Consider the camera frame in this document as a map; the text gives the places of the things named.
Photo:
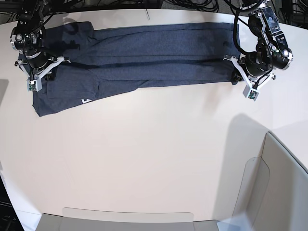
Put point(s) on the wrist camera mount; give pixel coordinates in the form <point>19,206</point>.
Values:
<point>247,81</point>
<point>34,79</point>

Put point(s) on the grey panel at bottom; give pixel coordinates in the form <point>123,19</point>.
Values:
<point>74,219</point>

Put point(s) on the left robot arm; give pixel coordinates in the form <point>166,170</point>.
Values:
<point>272,51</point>

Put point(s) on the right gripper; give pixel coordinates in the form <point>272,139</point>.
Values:
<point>37,60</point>

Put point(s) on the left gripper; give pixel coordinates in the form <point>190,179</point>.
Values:
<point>254,65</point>

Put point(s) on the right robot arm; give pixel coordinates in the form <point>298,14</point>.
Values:
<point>27,37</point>

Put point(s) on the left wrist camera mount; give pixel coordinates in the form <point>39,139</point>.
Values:
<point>247,81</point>

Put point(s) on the grey panel at right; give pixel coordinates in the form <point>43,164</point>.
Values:
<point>274,192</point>

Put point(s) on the dark blue t-shirt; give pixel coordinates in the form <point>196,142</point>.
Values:
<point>109,62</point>

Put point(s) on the grey panel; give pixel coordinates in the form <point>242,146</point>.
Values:
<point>74,219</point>
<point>274,192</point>

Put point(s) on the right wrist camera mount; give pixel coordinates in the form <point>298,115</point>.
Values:
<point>34,79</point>

